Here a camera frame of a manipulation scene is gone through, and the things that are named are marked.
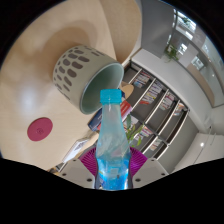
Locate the round-backed wooden chair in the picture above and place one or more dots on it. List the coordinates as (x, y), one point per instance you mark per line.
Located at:
(127, 88)

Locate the grey shelf unit with books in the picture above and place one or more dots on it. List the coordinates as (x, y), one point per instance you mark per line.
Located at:
(156, 110)

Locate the small distant potted plant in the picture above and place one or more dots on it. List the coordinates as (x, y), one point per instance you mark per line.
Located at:
(172, 52)

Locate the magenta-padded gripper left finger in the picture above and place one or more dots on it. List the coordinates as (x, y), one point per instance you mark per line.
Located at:
(74, 171)

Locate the grey-green patterned cup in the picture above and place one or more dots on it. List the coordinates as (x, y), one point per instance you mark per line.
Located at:
(71, 71)

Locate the flat round red coaster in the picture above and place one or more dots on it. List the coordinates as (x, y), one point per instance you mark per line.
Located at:
(40, 129)

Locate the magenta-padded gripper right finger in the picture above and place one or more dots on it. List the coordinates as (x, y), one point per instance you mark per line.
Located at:
(151, 170)

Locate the green potted plant, white pot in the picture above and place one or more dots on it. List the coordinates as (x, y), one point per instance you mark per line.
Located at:
(133, 131)

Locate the clear bottle with blue cap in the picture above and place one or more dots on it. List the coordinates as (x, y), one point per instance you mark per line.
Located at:
(112, 150)

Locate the red book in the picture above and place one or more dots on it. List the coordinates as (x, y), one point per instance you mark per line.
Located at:
(126, 110)

